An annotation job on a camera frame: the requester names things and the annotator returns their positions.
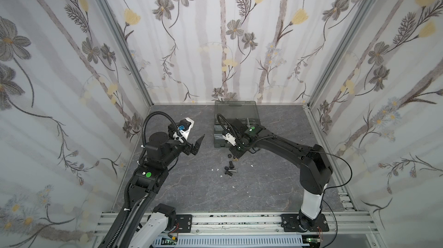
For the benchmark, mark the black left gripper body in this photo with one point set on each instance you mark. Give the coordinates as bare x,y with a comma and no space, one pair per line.
187,149

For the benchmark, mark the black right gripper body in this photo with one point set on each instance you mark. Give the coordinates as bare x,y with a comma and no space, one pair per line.
237,149

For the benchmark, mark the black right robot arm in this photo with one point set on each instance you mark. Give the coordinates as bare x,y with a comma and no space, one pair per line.
315,168

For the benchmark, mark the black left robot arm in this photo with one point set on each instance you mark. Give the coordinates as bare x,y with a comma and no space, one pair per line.
154,166

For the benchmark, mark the green plastic compartment organizer box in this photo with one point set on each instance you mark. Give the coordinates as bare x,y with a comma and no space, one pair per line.
245,111

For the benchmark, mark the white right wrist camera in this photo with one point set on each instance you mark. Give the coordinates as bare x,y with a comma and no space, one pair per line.
229,138

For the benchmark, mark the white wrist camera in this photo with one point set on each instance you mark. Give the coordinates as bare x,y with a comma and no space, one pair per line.
184,128
229,138

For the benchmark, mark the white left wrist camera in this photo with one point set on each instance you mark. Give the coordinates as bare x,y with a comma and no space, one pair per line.
184,128

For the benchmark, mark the white slotted cable duct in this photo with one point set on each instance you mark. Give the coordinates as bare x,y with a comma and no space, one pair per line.
231,241

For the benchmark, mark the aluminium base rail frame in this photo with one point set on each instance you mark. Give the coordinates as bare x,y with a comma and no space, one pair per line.
335,229

